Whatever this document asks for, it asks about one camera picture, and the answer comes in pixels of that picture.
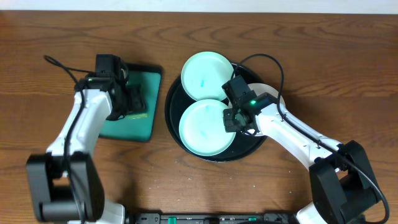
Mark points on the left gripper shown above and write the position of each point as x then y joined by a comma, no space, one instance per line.
137,101

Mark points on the black round tray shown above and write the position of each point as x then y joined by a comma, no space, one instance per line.
177,101

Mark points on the black rectangular tray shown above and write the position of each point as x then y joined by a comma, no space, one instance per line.
155,102

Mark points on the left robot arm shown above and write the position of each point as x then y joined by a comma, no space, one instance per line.
63,181

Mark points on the green scrubbing sponge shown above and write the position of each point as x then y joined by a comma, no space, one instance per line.
137,104

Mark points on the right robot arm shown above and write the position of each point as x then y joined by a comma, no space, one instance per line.
342,180

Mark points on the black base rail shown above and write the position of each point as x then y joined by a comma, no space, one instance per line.
156,218

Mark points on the white plate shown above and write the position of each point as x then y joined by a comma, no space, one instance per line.
260,88

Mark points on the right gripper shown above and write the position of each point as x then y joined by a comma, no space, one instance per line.
232,119

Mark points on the mint plate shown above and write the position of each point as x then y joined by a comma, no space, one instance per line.
204,74
202,129

